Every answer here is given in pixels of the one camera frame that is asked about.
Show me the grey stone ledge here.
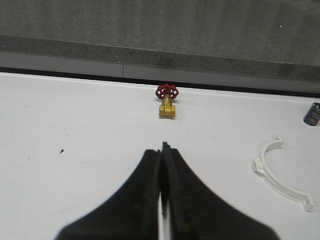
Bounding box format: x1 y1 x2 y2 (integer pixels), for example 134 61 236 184
0 0 320 82

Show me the brass valve red handwheel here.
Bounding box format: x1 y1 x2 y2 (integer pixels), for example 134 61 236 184
155 83 179 118

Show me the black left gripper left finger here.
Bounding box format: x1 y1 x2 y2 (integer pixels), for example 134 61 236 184
56 150 161 240

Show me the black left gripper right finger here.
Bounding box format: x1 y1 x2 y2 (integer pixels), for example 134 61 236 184
159 142 279 240

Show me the black cylindrical capacitor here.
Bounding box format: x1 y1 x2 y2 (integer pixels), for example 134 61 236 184
303 102 320 126

